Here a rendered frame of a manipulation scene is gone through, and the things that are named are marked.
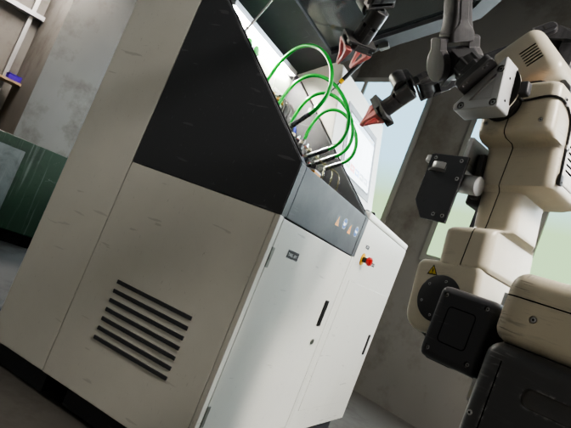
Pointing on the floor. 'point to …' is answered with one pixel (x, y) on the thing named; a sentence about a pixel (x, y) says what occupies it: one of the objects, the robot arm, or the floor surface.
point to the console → (352, 355)
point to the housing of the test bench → (90, 186)
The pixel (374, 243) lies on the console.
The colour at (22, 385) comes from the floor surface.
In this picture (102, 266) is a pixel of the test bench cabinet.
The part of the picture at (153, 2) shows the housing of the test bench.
